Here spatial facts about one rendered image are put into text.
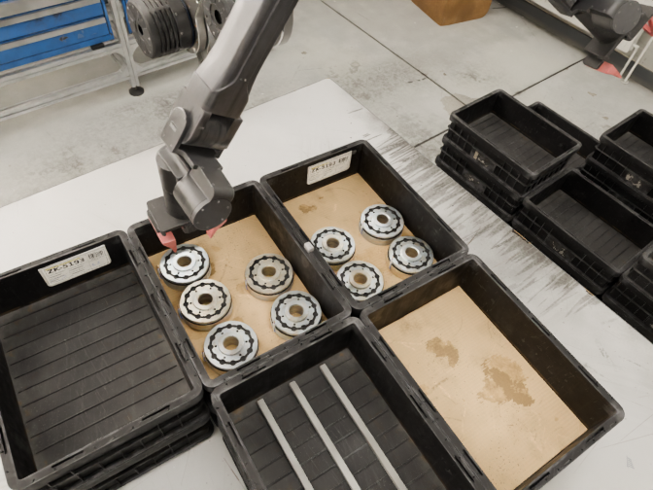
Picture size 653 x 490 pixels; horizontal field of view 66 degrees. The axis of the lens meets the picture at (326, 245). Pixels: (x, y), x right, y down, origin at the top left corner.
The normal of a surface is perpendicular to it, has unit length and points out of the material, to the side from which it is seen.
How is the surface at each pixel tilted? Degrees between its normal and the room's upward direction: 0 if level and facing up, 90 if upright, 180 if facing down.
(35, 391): 0
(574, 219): 0
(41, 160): 0
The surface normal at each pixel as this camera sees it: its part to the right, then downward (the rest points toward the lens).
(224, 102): 0.58, 0.70
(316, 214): 0.08, -0.61
